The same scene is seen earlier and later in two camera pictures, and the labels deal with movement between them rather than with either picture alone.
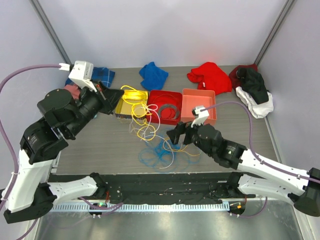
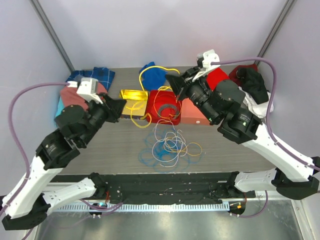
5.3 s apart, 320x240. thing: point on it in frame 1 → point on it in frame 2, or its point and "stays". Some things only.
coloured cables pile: (167, 155) stays
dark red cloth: (235, 80) stays
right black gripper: (180, 129) → (177, 82)
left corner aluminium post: (54, 36) stays
